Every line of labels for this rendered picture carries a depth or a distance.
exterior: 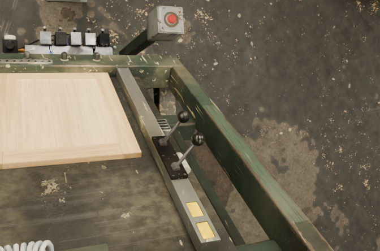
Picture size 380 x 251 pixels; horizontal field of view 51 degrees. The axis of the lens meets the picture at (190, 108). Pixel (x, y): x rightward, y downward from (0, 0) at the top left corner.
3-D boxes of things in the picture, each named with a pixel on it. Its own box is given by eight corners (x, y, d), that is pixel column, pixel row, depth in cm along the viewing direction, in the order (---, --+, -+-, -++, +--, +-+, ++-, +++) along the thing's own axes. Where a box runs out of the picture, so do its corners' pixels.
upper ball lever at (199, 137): (176, 168, 114) (204, 132, 111) (180, 176, 111) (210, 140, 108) (165, 164, 112) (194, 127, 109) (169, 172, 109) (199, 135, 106)
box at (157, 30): (169, 17, 192) (183, 6, 175) (171, 42, 191) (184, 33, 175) (145, 16, 187) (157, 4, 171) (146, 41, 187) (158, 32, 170)
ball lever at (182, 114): (163, 144, 123) (189, 111, 120) (167, 151, 120) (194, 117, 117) (154, 139, 121) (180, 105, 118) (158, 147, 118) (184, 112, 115)
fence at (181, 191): (128, 76, 169) (128, 68, 167) (217, 251, 94) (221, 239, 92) (116, 76, 167) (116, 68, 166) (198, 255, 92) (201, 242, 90)
